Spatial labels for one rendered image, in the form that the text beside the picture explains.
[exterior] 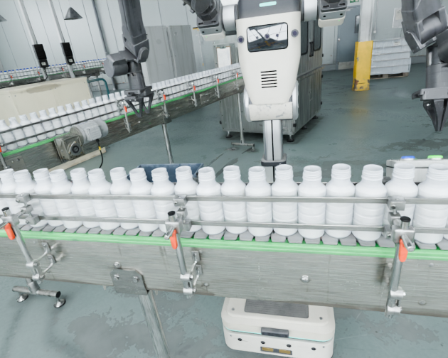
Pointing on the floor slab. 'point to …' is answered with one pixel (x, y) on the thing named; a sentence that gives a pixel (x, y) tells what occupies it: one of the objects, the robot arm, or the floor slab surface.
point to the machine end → (308, 91)
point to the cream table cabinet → (64, 96)
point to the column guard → (362, 65)
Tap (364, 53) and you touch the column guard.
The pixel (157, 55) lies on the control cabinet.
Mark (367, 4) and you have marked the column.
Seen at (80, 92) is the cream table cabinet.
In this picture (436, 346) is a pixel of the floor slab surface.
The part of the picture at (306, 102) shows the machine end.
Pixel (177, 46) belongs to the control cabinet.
